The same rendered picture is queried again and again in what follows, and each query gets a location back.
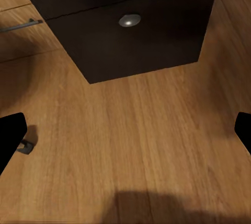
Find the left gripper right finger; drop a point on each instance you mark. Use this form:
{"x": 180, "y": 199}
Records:
{"x": 243, "y": 129}

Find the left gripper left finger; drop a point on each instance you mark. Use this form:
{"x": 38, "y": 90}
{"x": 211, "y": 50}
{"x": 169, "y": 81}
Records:
{"x": 12, "y": 130}

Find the cabinet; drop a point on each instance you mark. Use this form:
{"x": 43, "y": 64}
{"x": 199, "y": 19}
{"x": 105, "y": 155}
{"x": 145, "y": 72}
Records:
{"x": 23, "y": 31}
{"x": 110, "y": 39}

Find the swivel chair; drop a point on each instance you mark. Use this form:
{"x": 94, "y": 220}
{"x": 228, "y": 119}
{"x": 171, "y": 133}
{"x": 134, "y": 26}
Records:
{"x": 25, "y": 147}

